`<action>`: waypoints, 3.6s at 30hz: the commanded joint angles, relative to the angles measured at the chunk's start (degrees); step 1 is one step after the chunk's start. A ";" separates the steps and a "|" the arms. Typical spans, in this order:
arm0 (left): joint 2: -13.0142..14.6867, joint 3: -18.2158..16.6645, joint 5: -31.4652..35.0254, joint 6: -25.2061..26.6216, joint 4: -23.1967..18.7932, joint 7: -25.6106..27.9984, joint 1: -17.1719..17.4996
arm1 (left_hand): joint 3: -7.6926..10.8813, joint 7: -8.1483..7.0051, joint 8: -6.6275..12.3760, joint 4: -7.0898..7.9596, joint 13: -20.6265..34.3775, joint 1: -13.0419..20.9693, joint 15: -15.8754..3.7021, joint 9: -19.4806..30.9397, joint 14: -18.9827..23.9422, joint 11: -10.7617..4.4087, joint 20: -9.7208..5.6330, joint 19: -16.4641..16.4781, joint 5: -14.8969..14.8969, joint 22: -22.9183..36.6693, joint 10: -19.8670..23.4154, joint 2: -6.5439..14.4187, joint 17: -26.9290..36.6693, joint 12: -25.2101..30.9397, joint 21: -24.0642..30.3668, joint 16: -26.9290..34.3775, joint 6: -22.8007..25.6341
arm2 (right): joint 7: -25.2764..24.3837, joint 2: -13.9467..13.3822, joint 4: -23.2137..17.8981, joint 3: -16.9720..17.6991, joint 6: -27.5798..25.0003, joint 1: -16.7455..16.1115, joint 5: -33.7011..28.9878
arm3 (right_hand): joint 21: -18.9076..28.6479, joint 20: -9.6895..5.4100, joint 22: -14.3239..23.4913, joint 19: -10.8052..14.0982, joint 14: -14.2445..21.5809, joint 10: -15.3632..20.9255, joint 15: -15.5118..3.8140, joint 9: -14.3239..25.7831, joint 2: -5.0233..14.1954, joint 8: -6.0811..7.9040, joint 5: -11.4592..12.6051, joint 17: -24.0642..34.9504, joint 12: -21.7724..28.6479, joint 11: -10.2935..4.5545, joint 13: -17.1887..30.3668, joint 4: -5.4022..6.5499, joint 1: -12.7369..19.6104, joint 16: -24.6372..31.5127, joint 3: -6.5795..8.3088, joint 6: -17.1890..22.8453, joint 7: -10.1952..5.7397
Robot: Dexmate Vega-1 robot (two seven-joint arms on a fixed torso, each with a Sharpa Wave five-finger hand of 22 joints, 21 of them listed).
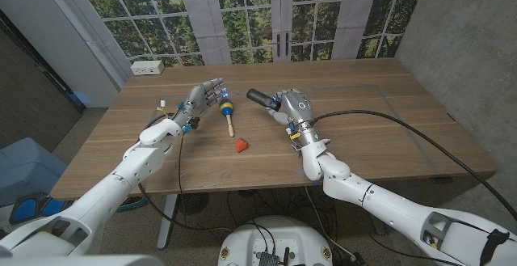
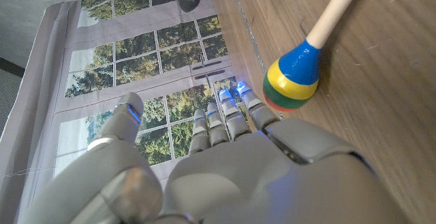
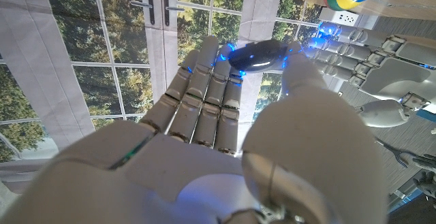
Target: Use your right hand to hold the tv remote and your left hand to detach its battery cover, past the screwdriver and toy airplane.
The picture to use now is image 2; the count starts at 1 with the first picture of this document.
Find grey tape outline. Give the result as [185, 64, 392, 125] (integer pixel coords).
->
[227, 0, 283, 119]

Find colourful striped wooden maraca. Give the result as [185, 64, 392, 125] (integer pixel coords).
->
[262, 0, 367, 112]

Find printed window backdrop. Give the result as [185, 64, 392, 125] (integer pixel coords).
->
[0, 0, 260, 224]

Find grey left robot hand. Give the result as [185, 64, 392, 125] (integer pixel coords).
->
[20, 80, 413, 224]

